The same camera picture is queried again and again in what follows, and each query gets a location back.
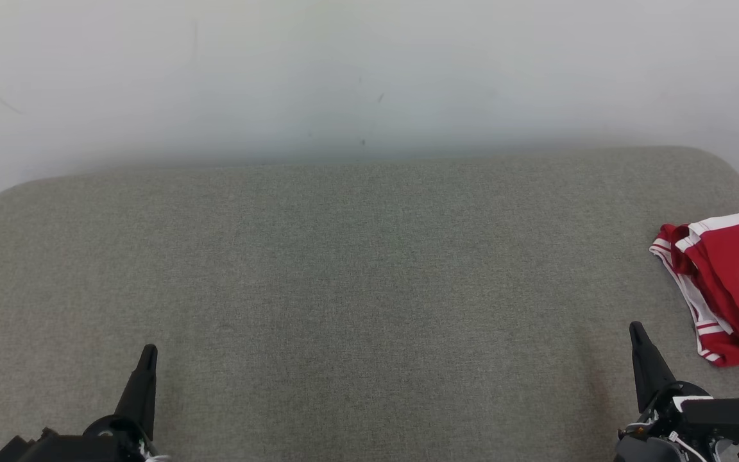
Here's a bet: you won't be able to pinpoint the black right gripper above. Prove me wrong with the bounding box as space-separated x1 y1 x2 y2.
613 320 711 462

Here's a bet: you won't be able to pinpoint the grey fabric sofa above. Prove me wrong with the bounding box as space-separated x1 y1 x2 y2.
0 146 739 462

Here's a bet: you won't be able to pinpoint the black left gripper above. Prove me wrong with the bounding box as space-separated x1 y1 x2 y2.
84 344 159 462

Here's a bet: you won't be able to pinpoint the red basketball jersey number 23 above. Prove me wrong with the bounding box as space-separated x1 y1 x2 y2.
649 223 739 368

